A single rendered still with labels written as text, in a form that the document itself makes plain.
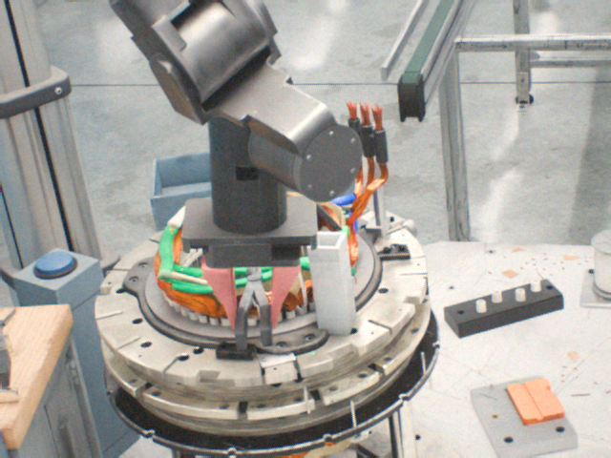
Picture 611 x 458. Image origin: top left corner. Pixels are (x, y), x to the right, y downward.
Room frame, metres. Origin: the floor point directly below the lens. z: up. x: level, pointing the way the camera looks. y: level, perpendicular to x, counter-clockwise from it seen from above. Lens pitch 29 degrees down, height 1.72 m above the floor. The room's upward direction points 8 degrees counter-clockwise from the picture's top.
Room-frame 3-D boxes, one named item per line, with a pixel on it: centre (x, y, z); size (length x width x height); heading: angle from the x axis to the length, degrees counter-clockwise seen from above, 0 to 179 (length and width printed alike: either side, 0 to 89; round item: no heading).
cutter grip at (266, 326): (0.84, 0.04, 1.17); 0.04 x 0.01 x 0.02; 178
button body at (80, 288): (1.24, 0.28, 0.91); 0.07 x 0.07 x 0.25; 51
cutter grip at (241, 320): (0.84, 0.06, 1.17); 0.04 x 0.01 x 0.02; 178
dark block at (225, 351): (0.93, 0.07, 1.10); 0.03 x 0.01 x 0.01; 72
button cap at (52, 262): (1.24, 0.28, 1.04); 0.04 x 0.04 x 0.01
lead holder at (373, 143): (1.09, -0.07, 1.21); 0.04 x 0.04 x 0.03; 73
